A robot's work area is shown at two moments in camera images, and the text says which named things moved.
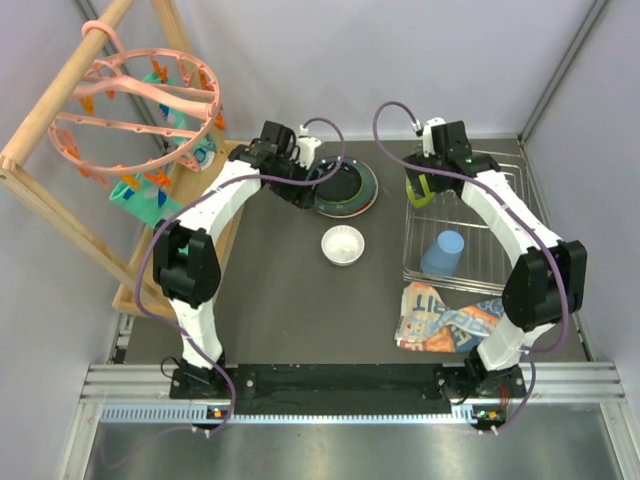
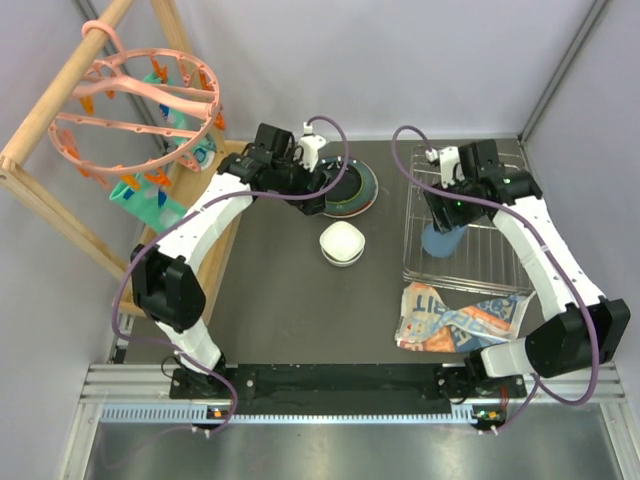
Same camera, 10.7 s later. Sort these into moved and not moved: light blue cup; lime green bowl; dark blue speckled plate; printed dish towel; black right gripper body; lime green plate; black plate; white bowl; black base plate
Moved: lime green bowl; black right gripper body; light blue cup
Not moved: dark blue speckled plate; black base plate; lime green plate; black plate; white bowl; printed dish towel
